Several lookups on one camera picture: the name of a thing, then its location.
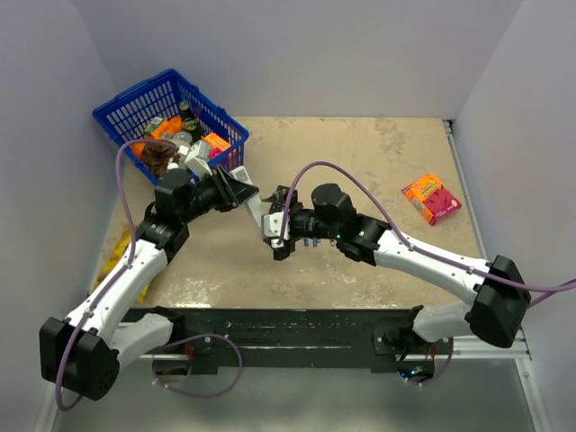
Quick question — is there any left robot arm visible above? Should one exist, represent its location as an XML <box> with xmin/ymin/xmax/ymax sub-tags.
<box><xmin>40</xmin><ymin>166</ymin><xmax>258</xmax><ymax>410</ymax></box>

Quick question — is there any green glass bottle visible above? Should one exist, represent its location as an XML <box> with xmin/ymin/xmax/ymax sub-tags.
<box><xmin>179</xmin><ymin>99</ymin><xmax>203</xmax><ymax>143</ymax></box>

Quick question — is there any pink orange snack box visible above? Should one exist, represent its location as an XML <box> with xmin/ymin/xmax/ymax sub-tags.
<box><xmin>401</xmin><ymin>173</ymin><xmax>462</xmax><ymax>226</ymax></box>

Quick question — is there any white air conditioner remote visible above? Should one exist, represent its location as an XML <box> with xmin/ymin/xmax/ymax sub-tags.
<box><xmin>229</xmin><ymin>166</ymin><xmax>268</xmax><ymax>242</ymax></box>

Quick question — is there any yellow Lays chips bag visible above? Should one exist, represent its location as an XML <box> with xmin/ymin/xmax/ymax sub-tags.
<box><xmin>89</xmin><ymin>223</ymin><xmax>131</xmax><ymax>293</ymax></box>

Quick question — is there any blue plastic basket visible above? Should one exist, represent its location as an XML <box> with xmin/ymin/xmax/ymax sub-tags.
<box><xmin>92</xmin><ymin>68</ymin><xmax>249</xmax><ymax>171</ymax></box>

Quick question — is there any orange pink box in basket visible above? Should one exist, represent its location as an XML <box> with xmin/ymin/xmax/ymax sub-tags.
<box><xmin>202</xmin><ymin>132</ymin><xmax>231</xmax><ymax>159</ymax></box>

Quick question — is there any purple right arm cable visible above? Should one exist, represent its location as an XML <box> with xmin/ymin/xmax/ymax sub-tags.
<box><xmin>276</xmin><ymin>161</ymin><xmax>576</xmax><ymax>310</ymax></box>

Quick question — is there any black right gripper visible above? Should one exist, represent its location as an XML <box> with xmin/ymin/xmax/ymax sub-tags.
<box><xmin>264</xmin><ymin>191</ymin><xmax>341</xmax><ymax>261</ymax></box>

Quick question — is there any tin can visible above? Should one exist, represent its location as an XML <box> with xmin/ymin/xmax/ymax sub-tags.
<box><xmin>172</xmin><ymin>130</ymin><xmax>193</xmax><ymax>144</ymax></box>

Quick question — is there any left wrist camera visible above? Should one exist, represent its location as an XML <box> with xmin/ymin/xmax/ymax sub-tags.
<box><xmin>177</xmin><ymin>139</ymin><xmax>212</xmax><ymax>178</ymax></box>

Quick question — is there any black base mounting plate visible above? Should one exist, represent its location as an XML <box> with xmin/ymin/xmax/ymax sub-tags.
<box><xmin>150</xmin><ymin>308</ymin><xmax>453</xmax><ymax>375</ymax></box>

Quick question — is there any orange fruit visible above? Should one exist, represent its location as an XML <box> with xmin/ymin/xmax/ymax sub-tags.
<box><xmin>130</xmin><ymin>141</ymin><xmax>146</xmax><ymax>159</ymax></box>

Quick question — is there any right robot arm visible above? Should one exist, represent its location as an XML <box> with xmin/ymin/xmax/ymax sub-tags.
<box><xmin>262</xmin><ymin>184</ymin><xmax>531</xmax><ymax>354</ymax></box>

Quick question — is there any orange juice carton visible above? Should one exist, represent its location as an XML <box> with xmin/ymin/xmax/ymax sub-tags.
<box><xmin>144</xmin><ymin>116</ymin><xmax>182</xmax><ymax>140</ymax></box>

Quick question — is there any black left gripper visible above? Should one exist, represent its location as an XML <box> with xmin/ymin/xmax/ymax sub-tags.
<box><xmin>180</xmin><ymin>164</ymin><xmax>258</xmax><ymax>223</ymax></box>

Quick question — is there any brown crumpled bag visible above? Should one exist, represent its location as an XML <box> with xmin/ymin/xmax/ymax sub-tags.
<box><xmin>140</xmin><ymin>143</ymin><xmax>180</xmax><ymax>178</ymax></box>

